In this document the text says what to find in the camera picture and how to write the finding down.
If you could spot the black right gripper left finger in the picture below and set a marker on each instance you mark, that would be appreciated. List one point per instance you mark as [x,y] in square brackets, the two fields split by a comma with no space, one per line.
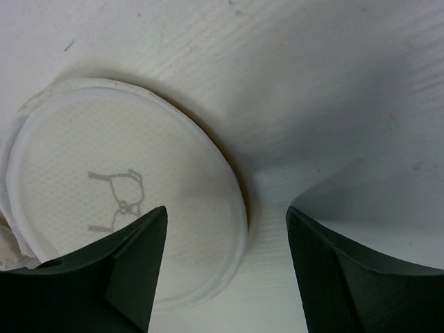
[107,286]

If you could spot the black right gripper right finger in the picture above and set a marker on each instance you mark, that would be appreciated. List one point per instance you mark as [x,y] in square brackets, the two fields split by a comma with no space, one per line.
[348,287]

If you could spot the round white mesh laundry bag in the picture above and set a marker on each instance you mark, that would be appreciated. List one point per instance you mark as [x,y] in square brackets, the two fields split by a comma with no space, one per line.
[85,158]

